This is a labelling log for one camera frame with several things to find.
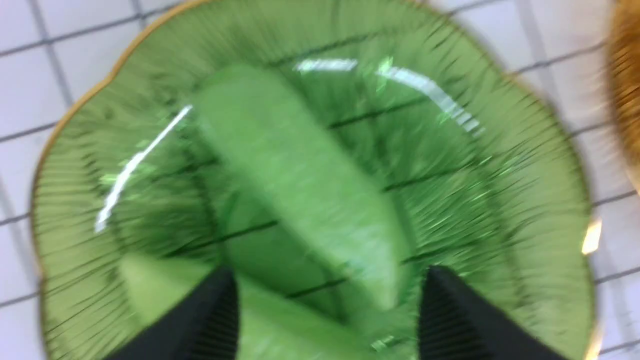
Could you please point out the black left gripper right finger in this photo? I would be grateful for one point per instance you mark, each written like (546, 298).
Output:
(455, 322)

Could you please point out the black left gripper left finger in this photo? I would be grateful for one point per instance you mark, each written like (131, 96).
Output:
(205, 325)

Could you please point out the green vegetable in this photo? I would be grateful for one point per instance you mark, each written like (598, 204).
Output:
(272, 327)
(273, 141)

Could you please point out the green glass plate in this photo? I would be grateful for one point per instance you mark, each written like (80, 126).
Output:
(481, 172)

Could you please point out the amber glass plate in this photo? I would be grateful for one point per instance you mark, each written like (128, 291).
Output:
(623, 64)

